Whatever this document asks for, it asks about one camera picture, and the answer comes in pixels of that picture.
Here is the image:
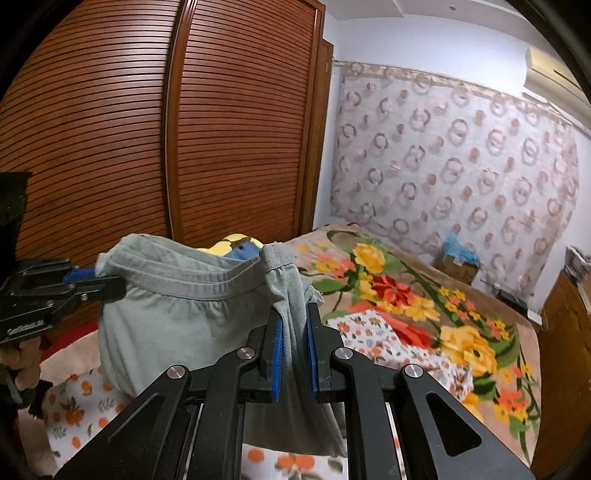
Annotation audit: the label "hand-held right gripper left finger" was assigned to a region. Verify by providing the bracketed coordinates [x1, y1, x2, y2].
[55, 315, 284, 480]

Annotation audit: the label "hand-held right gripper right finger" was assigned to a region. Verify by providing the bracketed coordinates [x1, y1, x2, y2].
[305, 302, 532, 480]

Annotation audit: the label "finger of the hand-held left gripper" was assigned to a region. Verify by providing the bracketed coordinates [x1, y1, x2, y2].
[62, 268, 101, 284]
[69, 275, 126, 304]

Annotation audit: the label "sage green pants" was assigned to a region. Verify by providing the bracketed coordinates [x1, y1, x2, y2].
[95, 233, 350, 459]

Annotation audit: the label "person's left hand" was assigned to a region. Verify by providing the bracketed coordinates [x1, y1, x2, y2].
[0, 344, 43, 387]

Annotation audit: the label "red cloth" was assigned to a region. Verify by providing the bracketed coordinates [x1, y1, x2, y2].
[39, 320, 100, 354]

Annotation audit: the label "peach cloth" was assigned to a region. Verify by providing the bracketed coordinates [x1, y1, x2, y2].
[39, 332, 105, 389]

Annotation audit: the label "orange fruit print blanket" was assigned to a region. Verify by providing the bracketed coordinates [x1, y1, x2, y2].
[44, 308, 474, 479]

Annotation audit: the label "blue denim jeans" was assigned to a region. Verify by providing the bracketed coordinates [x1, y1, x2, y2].
[228, 242, 262, 260]

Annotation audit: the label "yellow flower print blanket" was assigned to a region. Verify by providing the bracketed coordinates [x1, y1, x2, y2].
[203, 224, 544, 468]

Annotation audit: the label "brown slatted wooden wardrobe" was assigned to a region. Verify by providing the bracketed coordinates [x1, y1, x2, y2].
[0, 0, 334, 334]

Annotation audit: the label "small cardboard box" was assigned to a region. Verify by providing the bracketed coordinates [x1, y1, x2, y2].
[437, 256, 481, 285]

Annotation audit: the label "blue plastic bag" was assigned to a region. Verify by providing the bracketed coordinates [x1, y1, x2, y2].
[442, 231, 481, 267]

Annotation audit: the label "long wooden cabinet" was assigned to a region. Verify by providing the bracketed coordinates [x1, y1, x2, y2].
[531, 270, 591, 477]

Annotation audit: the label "stack of newspapers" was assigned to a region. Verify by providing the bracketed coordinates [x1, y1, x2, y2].
[566, 244, 591, 283]

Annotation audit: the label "white air conditioner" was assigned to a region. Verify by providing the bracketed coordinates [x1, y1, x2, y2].
[523, 46, 587, 100]

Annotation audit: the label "ring pattern curtain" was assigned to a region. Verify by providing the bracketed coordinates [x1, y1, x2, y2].
[330, 60, 581, 297]

